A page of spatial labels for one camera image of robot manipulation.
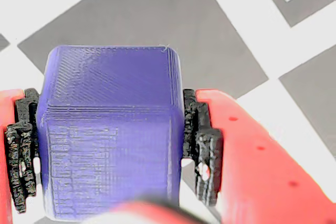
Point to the orange-red gripper finger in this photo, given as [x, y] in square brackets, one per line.
[18, 155]
[249, 169]

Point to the blue cube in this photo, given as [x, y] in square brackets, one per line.
[110, 134]

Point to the black white checkerboard marker mat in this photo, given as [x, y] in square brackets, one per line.
[183, 24]

